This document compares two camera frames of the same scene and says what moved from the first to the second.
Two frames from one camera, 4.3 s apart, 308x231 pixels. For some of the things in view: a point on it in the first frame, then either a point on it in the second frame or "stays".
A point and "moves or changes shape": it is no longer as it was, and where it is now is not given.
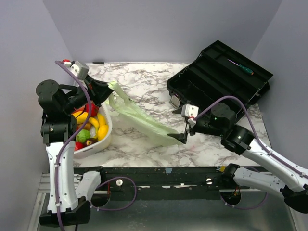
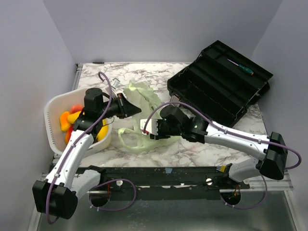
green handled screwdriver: (243, 68) stays
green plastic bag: (136, 120) moves or changes shape
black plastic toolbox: (217, 73) stays
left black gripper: (100, 91) → (126, 109)
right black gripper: (181, 137) → (160, 135)
